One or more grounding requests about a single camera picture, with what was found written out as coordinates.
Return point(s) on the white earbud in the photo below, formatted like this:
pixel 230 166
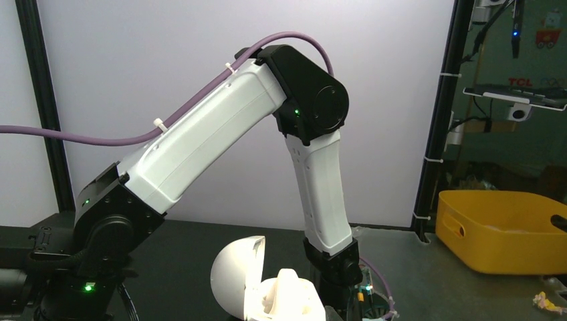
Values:
pixel 285 296

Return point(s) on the yellow plastic bin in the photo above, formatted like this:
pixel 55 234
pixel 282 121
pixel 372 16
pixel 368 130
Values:
pixel 503 232

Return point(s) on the small pale debris item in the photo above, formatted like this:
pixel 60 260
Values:
pixel 542 302

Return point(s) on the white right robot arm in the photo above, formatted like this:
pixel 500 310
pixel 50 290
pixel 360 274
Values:
pixel 71 274

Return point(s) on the white earbud charging case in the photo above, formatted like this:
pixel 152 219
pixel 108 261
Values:
pixel 238 287

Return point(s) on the black enclosure frame post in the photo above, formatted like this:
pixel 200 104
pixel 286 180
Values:
pixel 441 118

